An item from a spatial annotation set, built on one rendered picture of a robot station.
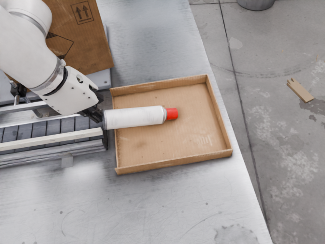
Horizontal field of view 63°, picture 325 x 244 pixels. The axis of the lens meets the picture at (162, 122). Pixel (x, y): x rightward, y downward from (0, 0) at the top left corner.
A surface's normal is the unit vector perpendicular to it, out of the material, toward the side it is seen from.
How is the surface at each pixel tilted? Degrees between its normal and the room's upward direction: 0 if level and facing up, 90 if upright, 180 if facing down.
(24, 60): 79
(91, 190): 0
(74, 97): 89
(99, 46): 90
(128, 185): 0
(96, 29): 90
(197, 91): 0
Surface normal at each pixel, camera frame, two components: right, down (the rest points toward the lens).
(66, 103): 0.15, 0.86
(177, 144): -0.04, -0.53
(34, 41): 0.92, -0.20
